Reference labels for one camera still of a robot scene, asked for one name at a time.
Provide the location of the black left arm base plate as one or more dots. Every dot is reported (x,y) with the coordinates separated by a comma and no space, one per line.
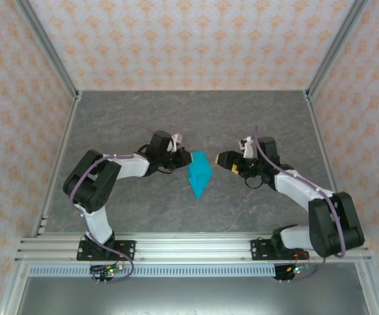
(127,249)

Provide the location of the aluminium side rail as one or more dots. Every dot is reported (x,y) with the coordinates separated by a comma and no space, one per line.
(324,154)
(58,164)

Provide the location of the aluminium lower frame bar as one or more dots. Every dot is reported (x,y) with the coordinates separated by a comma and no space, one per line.
(370,295)
(12,295)

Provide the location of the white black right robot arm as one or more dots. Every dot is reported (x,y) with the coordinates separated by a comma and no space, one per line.
(294,187)

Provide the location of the grey metal sheet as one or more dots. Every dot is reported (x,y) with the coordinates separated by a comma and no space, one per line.
(192,298)

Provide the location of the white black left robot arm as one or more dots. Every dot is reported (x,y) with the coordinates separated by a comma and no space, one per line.
(130,165)

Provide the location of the cyan cloth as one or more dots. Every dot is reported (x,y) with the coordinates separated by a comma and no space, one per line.
(201,170)

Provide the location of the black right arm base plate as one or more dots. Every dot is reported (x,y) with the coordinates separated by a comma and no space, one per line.
(258,251)

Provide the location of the aluminium corner post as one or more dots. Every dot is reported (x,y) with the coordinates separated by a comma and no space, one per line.
(337,42)
(45,42)

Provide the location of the aluminium cross rail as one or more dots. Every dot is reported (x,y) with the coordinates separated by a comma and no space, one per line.
(192,247)

